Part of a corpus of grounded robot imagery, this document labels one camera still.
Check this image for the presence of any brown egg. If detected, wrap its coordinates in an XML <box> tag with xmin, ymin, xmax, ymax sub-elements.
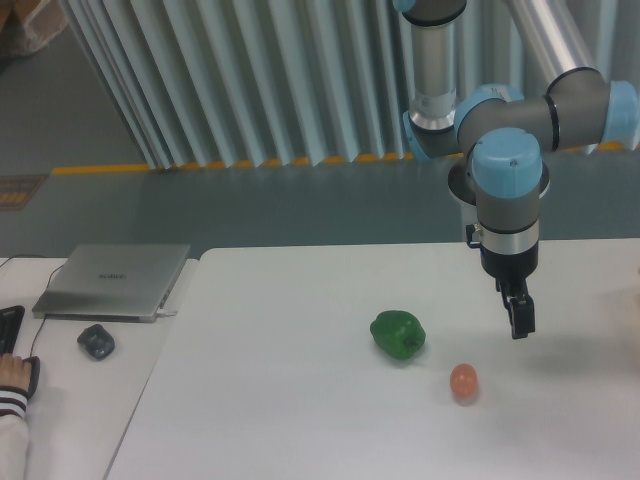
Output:
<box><xmin>449</xmin><ymin>363</ymin><xmax>479</xmax><ymax>400</ymax></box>

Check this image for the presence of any person's hand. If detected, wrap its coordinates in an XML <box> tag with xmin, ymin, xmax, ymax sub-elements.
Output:
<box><xmin>0</xmin><ymin>354</ymin><xmax>32</xmax><ymax>392</ymax></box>

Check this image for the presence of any black computer mouse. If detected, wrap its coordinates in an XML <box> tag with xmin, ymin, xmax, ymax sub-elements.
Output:
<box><xmin>23</xmin><ymin>356</ymin><xmax>41</xmax><ymax>400</ymax></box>

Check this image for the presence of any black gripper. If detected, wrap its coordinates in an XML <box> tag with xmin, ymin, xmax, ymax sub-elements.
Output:
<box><xmin>465</xmin><ymin>223</ymin><xmax>539</xmax><ymax>340</ymax></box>

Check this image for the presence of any white laptop plug cable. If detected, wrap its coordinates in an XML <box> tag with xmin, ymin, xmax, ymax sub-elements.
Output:
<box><xmin>158</xmin><ymin>259</ymin><xmax>200</xmax><ymax>318</ymax></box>

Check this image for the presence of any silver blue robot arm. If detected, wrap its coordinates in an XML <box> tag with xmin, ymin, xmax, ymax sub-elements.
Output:
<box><xmin>395</xmin><ymin>1</ymin><xmax>639</xmax><ymax>339</ymax></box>

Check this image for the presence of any silver closed laptop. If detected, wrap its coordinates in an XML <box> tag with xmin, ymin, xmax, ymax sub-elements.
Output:
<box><xmin>32</xmin><ymin>244</ymin><xmax>190</xmax><ymax>323</ymax></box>

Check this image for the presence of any dark earbuds case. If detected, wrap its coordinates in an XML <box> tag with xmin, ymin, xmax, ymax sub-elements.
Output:
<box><xmin>77</xmin><ymin>324</ymin><xmax>116</xmax><ymax>361</ymax></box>

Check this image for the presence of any green bell pepper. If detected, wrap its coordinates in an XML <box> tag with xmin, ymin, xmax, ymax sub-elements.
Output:
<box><xmin>369</xmin><ymin>310</ymin><xmax>427</xmax><ymax>361</ymax></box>

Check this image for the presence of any white folding screen partition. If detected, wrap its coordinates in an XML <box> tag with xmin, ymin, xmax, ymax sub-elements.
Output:
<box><xmin>62</xmin><ymin>1</ymin><xmax>639</xmax><ymax>169</ymax></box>

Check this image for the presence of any black keyboard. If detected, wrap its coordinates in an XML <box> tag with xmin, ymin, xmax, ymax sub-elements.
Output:
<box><xmin>0</xmin><ymin>305</ymin><xmax>25</xmax><ymax>355</ymax></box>

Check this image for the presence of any black mouse cable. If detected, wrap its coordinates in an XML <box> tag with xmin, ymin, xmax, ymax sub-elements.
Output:
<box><xmin>0</xmin><ymin>253</ymin><xmax>69</xmax><ymax>361</ymax></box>

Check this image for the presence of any cardboard box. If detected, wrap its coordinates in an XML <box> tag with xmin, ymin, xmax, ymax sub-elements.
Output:
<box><xmin>1</xmin><ymin>0</ymin><xmax>68</xmax><ymax>59</ymax></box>

